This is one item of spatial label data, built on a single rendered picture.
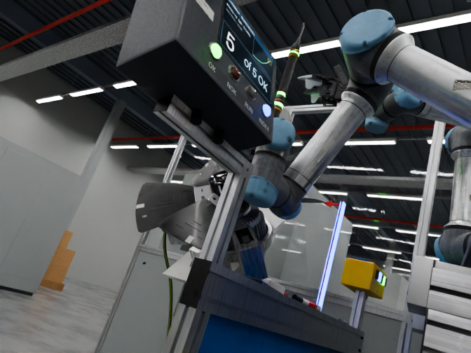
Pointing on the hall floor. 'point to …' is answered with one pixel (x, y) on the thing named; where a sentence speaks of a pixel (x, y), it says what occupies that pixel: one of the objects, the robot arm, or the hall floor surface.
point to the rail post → (186, 330)
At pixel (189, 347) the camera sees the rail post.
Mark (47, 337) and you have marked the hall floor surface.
